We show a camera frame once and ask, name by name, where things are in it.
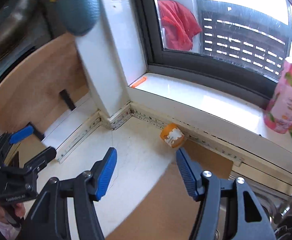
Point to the stainless steel sink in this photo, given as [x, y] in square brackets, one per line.
[277, 207]

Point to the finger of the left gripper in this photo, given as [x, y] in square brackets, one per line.
[21, 135]
[40, 161]

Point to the orange cake wrapper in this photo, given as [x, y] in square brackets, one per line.
[172, 135]

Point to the orange clip on sill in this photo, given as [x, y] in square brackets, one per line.
[138, 82]

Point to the red cloth outside window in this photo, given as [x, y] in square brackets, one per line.
[179, 24]

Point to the steel pot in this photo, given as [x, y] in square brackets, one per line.
[13, 27]

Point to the pink detergent bottle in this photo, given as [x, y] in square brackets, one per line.
[278, 114]

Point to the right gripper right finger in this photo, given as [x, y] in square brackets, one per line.
[245, 217]

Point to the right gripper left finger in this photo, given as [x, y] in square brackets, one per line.
[48, 217]

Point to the wooden cutting board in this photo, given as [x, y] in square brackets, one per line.
[30, 93]

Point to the left hand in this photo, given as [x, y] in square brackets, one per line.
[11, 217]

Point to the blue hanging basket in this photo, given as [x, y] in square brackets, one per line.
[78, 16]

